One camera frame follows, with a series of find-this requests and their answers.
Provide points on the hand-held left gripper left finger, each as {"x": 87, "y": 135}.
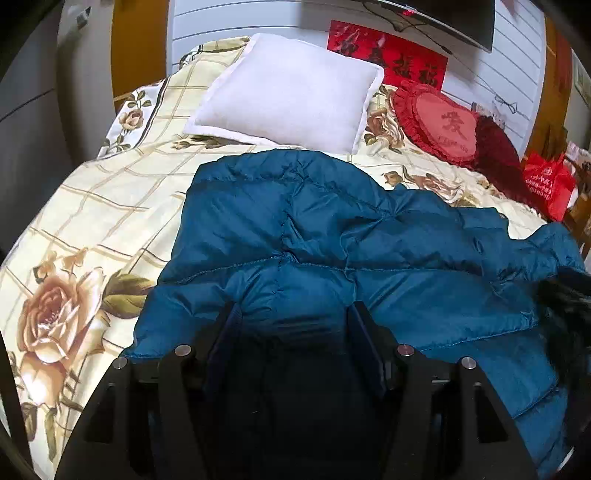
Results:
{"x": 221, "y": 332}

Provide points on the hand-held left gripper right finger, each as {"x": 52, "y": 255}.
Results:
{"x": 367, "y": 330}

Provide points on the blue puffer jacket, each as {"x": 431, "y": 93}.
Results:
{"x": 369, "y": 258}

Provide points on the floral checked bed sheet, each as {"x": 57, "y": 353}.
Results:
{"x": 92, "y": 207}

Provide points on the black fuzzy object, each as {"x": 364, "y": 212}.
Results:
{"x": 565, "y": 323}

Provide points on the red heart-shaped cushion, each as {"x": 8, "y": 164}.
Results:
{"x": 443, "y": 122}

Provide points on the dark red cushion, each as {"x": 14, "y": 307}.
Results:
{"x": 501, "y": 150}

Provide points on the red shopping bag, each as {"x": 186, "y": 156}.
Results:
{"x": 547, "y": 182}

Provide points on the white pillow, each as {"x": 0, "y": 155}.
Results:
{"x": 286, "y": 92}

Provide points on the grey wardrobe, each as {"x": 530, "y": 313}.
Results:
{"x": 37, "y": 115}

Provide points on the red wall poster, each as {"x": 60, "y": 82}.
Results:
{"x": 397, "y": 55}

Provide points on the black wall television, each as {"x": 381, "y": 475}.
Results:
{"x": 452, "y": 18}

